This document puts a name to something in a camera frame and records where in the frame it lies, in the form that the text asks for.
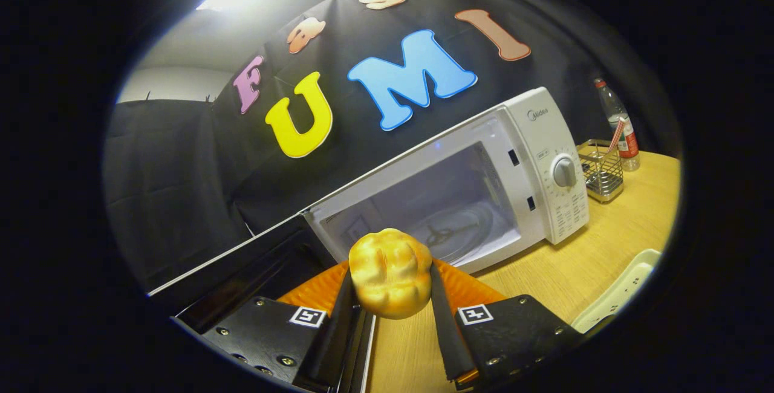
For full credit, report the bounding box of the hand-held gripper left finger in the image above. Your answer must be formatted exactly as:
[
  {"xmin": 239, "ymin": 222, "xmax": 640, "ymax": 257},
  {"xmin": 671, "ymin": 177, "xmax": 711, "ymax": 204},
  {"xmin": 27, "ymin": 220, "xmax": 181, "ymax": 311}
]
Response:
[{"xmin": 200, "ymin": 260, "xmax": 363, "ymax": 391}]

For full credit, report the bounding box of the black backdrop cloth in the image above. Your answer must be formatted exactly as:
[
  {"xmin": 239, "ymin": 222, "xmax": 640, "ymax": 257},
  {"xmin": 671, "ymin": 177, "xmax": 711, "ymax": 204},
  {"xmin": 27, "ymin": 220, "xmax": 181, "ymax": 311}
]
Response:
[{"xmin": 102, "ymin": 0, "xmax": 684, "ymax": 291}]

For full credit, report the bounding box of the cream rectangular plate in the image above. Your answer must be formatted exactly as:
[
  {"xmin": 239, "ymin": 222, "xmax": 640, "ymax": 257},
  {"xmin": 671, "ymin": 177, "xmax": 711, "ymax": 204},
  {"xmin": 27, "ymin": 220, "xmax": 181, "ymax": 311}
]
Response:
[{"xmin": 571, "ymin": 248, "xmax": 663, "ymax": 334}]

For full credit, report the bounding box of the golden bread bun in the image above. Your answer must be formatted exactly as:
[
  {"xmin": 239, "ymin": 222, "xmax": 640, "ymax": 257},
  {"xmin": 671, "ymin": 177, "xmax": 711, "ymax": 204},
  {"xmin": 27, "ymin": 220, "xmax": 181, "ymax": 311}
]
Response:
[{"xmin": 349, "ymin": 228, "xmax": 434, "ymax": 320}]

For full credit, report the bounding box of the clear bottle with red label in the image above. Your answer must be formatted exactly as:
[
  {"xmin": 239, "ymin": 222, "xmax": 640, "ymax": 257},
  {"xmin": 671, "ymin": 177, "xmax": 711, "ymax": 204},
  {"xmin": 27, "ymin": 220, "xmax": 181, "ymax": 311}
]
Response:
[{"xmin": 593, "ymin": 77, "xmax": 640, "ymax": 172}]

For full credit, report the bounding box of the white microwave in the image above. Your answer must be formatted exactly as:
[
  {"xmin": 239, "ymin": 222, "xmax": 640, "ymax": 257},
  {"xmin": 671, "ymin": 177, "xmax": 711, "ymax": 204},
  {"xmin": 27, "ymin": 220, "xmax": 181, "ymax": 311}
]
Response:
[{"xmin": 147, "ymin": 86, "xmax": 591, "ymax": 393}]

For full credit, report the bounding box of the red and white striped straw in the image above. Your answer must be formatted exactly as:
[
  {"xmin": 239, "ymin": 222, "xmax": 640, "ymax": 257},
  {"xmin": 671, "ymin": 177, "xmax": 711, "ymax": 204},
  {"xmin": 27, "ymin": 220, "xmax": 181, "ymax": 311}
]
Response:
[{"xmin": 608, "ymin": 117, "xmax": 626, "ymax": 152}]

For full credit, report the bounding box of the metal wire basket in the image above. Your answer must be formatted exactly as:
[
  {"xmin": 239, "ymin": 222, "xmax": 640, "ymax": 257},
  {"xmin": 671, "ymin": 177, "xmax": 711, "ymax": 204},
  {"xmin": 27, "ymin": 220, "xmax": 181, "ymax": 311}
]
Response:
[{"xmin": 576, "ymin": 139, "xmax": 625, "ymax": 203}]

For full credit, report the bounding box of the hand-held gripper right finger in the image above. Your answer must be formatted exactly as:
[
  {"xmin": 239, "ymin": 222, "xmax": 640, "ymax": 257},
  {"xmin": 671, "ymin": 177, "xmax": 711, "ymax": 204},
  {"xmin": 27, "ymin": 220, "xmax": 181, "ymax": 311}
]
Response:
[{"xmin": 428, "ymin": 259, "xmax": 585, "ymax": 389}]

